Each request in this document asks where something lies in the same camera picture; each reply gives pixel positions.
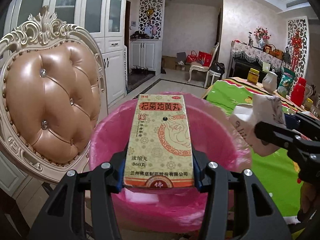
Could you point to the white lattice partition panel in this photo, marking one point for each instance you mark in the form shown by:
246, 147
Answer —
152, 2

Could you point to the tall white cabinet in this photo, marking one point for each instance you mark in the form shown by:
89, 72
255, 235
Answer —
113, 42

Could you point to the red gift bag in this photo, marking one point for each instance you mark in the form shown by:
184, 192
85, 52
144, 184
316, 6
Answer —
205, 58
192, 57

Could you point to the small yellow jar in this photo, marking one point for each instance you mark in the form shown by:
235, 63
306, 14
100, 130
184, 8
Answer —
308, 104

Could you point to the yellow medicine box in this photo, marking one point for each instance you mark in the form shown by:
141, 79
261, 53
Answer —
157, 135

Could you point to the white shoe cabinet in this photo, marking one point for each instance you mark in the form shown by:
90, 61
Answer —
146, 52

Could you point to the white patterned slim board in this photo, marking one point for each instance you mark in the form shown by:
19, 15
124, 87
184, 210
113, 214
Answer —
126, 67

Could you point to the pink flower vase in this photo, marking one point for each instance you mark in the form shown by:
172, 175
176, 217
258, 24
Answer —
262, 36

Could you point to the floral fringed cover cloth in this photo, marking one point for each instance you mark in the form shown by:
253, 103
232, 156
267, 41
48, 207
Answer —
252, 52

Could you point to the black bag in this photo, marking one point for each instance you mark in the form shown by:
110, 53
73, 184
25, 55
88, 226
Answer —
218, 67

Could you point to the green snack bag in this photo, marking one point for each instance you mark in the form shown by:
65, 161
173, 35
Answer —
286, 82

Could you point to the white ceramic teapot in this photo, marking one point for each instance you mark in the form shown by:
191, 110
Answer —
270, 81

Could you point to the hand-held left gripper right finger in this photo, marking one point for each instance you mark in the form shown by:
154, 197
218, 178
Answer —
199, 173

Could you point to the ornate cream leather chair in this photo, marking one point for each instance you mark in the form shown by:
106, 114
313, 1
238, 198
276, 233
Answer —
50, 92

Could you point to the red hanging ornament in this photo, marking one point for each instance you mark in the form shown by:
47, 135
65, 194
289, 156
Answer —
296, 50

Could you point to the person's right hand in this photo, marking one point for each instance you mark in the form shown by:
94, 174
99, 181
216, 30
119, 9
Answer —
310, 197

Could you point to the white lattice wall panel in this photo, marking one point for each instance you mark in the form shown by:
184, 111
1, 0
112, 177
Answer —
303, 55

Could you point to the red thermos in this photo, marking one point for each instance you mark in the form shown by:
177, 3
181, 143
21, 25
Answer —
298, 92

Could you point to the yellow lidded jar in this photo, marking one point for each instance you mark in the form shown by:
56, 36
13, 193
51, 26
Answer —
253, 76

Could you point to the white carved chair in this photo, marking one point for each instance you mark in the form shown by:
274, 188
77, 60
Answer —
200, 67

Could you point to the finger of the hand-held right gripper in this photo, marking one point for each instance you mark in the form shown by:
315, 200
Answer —
307, 122
272, 133

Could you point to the brown cardboard box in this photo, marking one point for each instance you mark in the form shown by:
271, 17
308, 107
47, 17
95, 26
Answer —
168, 62

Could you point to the dark brown door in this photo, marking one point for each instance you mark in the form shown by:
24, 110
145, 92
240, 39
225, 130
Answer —
128, 22

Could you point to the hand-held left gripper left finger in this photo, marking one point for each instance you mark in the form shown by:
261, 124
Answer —
120, 170

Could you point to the green printed tablecloth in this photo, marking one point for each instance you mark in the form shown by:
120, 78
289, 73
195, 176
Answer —
272, 175

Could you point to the pink-lined trash bin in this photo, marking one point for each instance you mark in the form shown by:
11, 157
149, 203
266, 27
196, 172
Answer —
105, 140

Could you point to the white printed paper packaging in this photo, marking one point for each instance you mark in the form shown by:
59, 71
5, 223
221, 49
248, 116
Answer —
257, 115

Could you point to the orange handbag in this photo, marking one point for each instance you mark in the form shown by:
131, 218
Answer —
270, 49

